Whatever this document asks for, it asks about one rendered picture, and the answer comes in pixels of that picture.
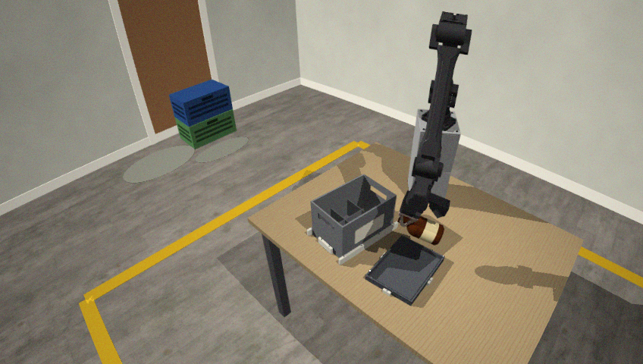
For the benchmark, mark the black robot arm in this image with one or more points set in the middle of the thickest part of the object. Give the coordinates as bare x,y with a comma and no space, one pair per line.
449,30

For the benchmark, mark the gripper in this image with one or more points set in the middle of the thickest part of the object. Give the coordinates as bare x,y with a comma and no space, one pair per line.
407,211

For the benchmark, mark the grey divided crate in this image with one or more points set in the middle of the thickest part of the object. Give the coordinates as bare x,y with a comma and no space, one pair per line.
350,214

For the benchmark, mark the brown bottle with beige label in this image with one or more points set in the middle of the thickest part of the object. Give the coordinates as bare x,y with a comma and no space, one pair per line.
425,229

